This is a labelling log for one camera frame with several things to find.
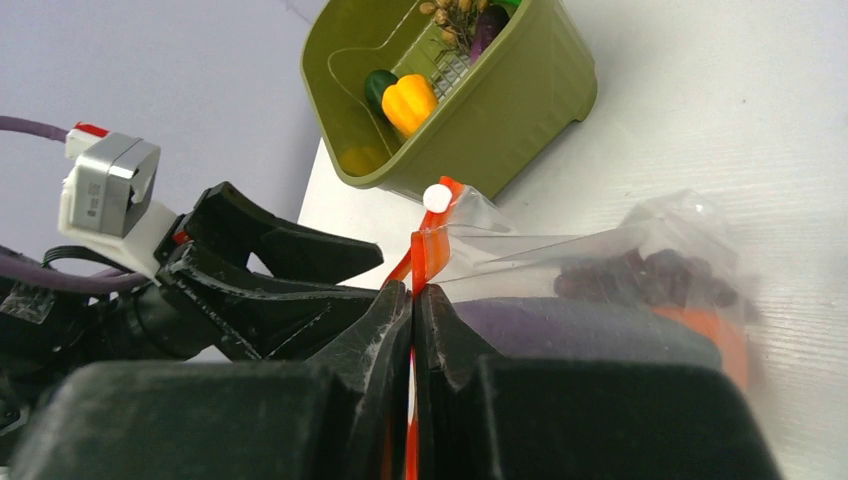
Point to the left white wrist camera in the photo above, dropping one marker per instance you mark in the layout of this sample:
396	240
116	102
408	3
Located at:
107	203

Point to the purple toy eggplant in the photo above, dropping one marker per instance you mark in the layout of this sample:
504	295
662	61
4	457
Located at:
548	327

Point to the small purple eggplant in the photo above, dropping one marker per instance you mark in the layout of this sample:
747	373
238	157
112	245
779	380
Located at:
490	22

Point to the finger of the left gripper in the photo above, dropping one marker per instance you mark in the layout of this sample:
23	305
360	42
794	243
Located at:
233	228
252	316

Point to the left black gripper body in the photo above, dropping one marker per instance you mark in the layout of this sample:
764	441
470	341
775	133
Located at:
54	323

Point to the clear zip bag orange zipper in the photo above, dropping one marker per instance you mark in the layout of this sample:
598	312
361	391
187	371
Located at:
467	248

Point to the dark red grape bunch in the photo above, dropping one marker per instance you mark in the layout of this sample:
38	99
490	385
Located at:
633	282

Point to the orange toy fruit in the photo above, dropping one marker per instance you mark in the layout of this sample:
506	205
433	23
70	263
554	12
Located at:
729	339

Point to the yellow toy pepper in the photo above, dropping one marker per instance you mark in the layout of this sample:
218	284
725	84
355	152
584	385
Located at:
408	103

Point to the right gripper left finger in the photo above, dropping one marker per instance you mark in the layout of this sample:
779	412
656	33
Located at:
340	414

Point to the olive green plastic bin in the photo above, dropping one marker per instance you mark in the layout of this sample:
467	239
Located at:
493	118

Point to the dark green toy cucumber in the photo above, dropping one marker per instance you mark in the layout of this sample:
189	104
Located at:
375	85

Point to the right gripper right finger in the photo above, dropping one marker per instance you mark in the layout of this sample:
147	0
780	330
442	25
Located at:
484	415

